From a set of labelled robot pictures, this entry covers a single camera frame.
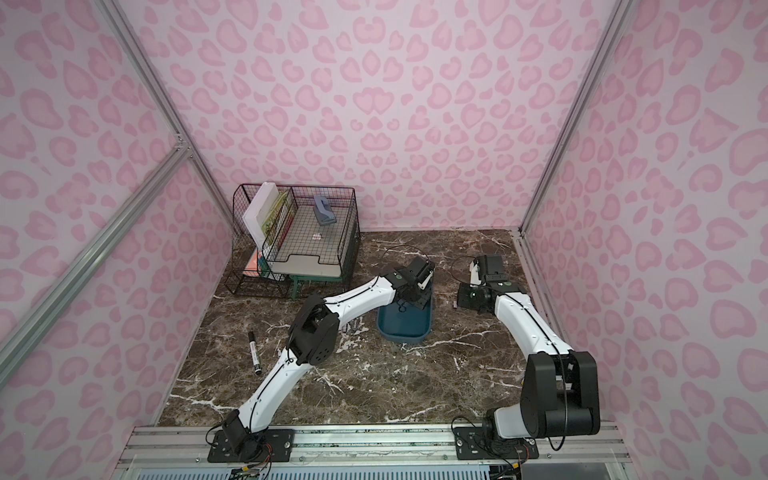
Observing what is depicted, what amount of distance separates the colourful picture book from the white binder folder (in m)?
0.01

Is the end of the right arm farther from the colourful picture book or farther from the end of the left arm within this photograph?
the colourful picture book

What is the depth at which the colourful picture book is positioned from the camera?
0.95 m

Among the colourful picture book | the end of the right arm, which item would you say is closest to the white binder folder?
the colourful picture book

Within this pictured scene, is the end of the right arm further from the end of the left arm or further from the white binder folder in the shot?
the white binder folder

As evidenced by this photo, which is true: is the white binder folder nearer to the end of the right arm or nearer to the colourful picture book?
the colourful picture book

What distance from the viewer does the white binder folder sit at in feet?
2.97
